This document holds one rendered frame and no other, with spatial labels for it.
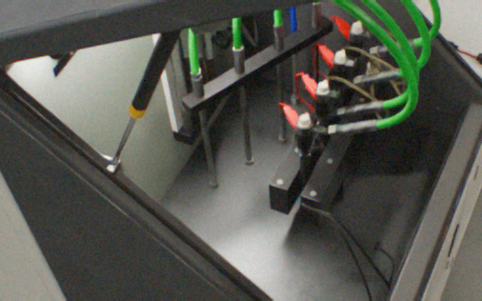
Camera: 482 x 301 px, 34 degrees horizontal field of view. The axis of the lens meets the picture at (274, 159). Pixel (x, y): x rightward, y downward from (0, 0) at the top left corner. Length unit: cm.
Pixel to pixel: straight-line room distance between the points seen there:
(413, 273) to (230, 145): 52
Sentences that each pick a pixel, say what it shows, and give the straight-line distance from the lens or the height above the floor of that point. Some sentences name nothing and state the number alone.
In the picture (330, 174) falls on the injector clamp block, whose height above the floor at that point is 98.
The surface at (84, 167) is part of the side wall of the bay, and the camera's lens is 104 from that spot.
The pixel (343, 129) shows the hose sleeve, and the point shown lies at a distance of 129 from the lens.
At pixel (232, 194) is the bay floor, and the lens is 160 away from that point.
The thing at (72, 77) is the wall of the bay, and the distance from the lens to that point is 120.
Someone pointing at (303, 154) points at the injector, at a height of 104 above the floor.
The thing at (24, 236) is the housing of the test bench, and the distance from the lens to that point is 134.
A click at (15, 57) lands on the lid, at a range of 88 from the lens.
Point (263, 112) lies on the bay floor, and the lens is 173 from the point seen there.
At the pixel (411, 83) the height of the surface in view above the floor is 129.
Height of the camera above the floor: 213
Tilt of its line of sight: 52 degrees down
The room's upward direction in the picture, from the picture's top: 3 degrees counter-clockwise
